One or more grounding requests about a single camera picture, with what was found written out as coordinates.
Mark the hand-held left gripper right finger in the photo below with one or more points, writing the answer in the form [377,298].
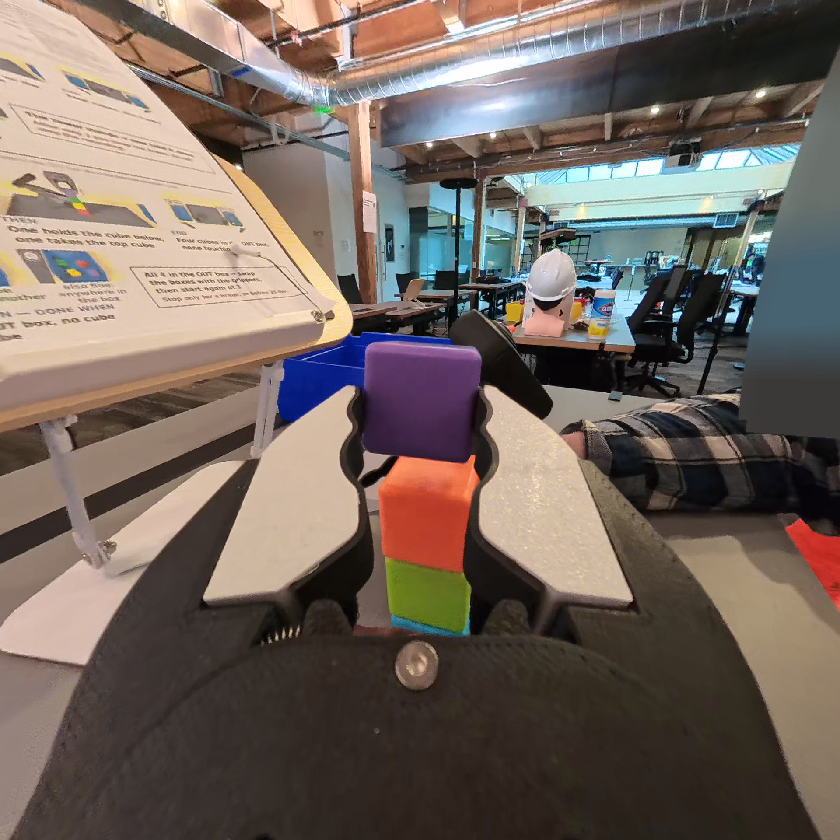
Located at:
[551,518]

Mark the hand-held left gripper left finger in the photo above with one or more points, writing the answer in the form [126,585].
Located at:
[295,518]

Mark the purple cube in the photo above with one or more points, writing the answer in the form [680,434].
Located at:
[420,400]

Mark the orange cube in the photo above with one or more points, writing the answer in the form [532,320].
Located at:
[423,512]

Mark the blue plastic bin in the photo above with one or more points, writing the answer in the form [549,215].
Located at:
[315,380]

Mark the green cube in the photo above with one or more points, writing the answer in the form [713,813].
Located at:
[426,590]

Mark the light blue cube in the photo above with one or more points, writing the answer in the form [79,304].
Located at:
[426,627]

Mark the person's right forearm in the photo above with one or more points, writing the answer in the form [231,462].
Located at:
[689,453]

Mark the wood-edged office desk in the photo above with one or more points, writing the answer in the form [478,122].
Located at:
[394,313]

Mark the grey desk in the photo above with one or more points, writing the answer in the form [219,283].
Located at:
[722,590]

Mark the yellow bin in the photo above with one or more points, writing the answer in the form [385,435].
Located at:
[515,313]

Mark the mannequin head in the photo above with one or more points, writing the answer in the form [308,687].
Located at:
[544,321]

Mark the white hard hat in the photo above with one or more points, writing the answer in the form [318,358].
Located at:
[551,275]

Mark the wipes canister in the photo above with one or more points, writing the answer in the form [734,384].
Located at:
[600,312]

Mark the grey work table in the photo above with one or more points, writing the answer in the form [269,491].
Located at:
[617,341]

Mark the wooden laptop stand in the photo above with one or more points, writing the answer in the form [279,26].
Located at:
[415,292]

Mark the black office chair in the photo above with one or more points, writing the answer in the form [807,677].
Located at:
[663,328]

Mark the paper notice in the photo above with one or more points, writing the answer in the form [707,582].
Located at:
[369,211]

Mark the white document stand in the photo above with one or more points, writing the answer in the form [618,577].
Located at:
[59,617]

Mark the red cloth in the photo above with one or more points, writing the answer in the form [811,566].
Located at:
[820,558]

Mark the printed instruction sheet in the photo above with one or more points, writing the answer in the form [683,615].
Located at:
[131,164]

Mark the wooden post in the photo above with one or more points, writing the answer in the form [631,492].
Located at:
[358,151]

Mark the silver ventilation duct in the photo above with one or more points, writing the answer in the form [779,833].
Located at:
[459,59]

